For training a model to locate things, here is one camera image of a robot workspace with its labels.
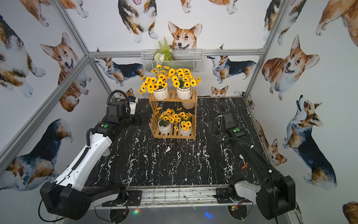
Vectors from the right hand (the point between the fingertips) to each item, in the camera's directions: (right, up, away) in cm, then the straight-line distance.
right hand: (215, 124), depth 82 cm
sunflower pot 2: (-18, -1, +2) cm, 18 cm away
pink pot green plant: (-16, +13, +26) cm, 33 cm away
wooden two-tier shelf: (-30, +15, +38) cm, 51 cm away
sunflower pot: (-30, +2, +6) cm, 31 cm away
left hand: (-42, +8, -4) cm, 43 cm away
